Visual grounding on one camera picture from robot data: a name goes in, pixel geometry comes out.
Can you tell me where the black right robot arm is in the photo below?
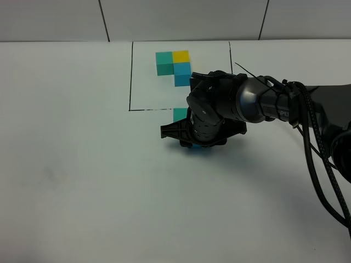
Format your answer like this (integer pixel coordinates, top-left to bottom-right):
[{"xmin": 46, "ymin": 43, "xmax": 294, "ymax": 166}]
[{"xmin": 161, "ymin": 71, "xmax": 350, "ymax": 180}]

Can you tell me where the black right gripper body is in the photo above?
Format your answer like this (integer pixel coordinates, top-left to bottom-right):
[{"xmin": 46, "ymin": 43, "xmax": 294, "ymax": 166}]
[{"xmin": 161, "ymin": 116, "xmax": 246, "ymax": 148}]

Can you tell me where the yellow template cube block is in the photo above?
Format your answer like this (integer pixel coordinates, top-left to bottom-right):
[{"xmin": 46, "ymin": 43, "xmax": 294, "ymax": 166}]
[{"xmin": 172, "ymin": 50, "xmax": 190, "ymax": 64}]

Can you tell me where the blue template cube block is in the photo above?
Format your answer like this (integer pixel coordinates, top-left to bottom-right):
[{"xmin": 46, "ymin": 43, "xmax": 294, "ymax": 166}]
[{"xmin": 173, "ymin": 62, "xmax": 192, "ymax": 87}]

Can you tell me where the black braided cable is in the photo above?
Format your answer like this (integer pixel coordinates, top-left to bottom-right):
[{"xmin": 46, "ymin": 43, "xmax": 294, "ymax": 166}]
[{"xmin": 287, "ymin": 81, "xmax": 351, "ymax": 236}]

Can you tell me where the green template cube block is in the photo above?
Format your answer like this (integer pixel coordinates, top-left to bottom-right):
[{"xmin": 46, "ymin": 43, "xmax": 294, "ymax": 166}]
[{"xmin": 156, "ymin": 52, "xmax": 174, "ymax": 76}]

